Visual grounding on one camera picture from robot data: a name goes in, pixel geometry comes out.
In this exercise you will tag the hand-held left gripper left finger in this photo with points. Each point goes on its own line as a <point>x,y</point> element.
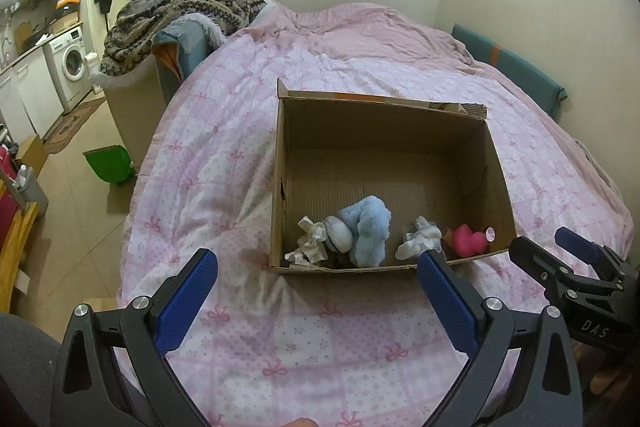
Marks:
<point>187,302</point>

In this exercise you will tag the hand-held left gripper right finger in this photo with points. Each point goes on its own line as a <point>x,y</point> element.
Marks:
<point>445,302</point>

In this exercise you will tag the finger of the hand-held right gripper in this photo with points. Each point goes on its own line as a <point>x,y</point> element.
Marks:
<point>577,243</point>
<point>537,269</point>

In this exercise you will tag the pink rubber toy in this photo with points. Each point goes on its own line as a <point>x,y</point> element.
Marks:
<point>465,241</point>

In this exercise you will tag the white paper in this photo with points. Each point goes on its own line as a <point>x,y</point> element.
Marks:
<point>420,239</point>
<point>310,237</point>

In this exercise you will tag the light blue plush toy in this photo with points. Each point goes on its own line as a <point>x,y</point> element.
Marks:
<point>367,232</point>

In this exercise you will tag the green dustpan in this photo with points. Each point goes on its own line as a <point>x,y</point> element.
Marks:
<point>107,164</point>

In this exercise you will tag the pink patterned quilt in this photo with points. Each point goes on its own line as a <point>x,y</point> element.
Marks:
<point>240,147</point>

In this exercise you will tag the cream ribbed cloth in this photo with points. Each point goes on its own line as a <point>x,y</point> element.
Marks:
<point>472,109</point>

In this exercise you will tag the person's grey trouser leg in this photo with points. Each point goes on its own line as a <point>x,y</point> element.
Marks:
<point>25,367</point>

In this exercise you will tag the yellow wooden chair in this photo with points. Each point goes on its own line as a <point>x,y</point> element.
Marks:
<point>20,247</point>

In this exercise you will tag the teal headboard cushion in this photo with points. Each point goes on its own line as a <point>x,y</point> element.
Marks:
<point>520,72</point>

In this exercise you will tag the grey plastic container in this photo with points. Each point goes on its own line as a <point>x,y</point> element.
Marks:
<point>32,194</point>

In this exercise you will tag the red bag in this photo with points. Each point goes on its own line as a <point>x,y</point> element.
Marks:
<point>6,217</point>

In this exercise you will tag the brown patterned floor rug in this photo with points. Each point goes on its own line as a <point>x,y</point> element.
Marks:
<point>70,127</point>

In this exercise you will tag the small cardboard box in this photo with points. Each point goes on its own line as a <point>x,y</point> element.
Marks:
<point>32,154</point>

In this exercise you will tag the teal beige armchair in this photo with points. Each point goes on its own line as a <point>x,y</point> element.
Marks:
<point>180,49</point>

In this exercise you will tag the toilet paper roll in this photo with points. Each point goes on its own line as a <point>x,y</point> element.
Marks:
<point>91,59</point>

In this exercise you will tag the white kitchen cabinets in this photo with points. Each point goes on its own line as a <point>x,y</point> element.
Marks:
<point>30,92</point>

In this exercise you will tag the white washing machine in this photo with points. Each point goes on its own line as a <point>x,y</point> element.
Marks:
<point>72,62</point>

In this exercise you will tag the brown patterned knit blanket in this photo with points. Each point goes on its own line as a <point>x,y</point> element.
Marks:
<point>200,2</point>

